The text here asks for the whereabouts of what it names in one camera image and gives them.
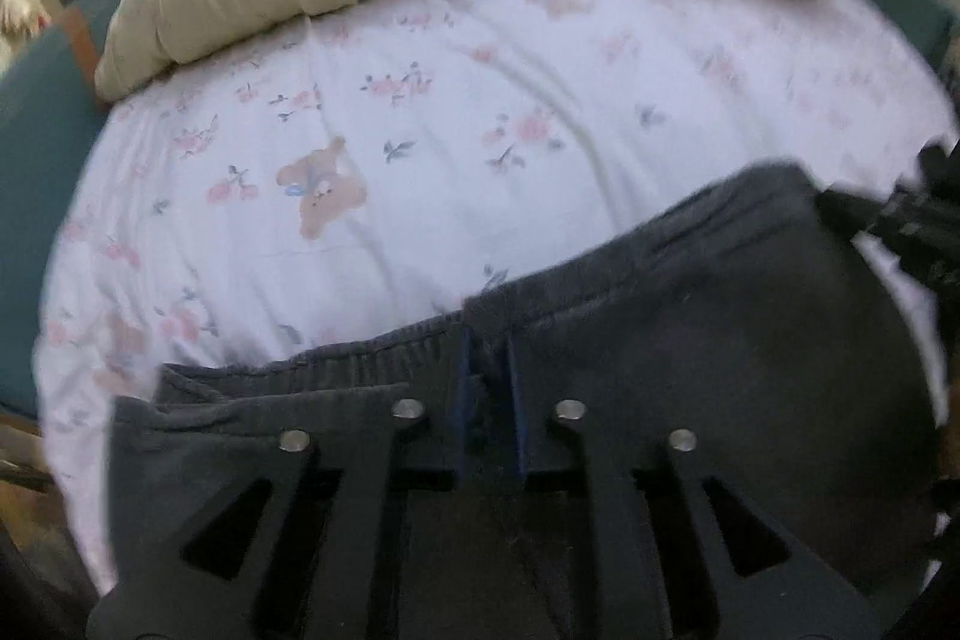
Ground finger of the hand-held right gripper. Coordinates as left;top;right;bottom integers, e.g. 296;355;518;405
817;190;893;240

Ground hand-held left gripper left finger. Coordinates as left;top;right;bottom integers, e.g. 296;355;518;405
86;329;481;640

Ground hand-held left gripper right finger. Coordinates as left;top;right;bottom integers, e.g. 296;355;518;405
504;332;886;640

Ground floral bed sheet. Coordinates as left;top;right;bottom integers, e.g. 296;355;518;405
34;0;960;596

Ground dark grey pants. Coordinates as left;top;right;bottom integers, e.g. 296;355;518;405
105;160;946;640

